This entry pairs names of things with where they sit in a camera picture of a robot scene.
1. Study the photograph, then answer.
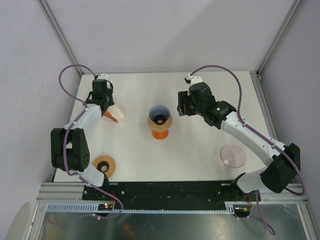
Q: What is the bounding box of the blue glass dripper cone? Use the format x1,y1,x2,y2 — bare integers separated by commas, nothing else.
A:
148,105,171,125

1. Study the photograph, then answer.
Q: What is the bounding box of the orange glass flask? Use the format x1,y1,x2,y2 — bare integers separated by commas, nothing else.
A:
151,129,169,140

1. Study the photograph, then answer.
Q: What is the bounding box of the wooden dripper ring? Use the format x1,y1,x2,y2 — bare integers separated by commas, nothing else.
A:
147,113,174,132
91,154,117,179

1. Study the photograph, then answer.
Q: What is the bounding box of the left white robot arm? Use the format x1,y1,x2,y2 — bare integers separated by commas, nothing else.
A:
50,75,115,200

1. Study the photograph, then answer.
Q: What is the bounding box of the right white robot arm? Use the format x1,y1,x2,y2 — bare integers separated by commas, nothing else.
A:
177,79,300,201

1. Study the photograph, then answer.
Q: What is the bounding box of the orange coffee filter box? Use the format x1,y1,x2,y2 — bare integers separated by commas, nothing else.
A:
103,105,125,124

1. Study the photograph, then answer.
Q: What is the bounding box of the pink glass dripper cone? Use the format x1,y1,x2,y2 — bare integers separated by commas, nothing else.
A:
220,144,247,169

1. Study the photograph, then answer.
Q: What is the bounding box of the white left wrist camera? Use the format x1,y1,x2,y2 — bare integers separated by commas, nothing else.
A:
94,73,109,80

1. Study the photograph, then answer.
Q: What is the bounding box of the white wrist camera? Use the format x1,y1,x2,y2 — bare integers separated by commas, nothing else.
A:
184,74,203,87
94,73,109,80

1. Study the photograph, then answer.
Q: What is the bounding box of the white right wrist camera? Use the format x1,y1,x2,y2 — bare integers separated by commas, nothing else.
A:
184,74,203,87

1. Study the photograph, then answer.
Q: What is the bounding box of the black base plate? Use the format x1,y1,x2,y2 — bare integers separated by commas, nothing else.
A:
82,181,261,211

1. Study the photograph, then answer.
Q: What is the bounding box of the white slotted cable duct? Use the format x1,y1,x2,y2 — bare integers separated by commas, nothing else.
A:
46,202,114,213

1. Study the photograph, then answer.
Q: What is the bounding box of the aluminium frame rail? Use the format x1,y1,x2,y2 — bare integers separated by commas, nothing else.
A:
259,188,309,204

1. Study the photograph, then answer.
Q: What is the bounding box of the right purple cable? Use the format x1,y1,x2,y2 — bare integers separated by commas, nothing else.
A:
189,65,308,235

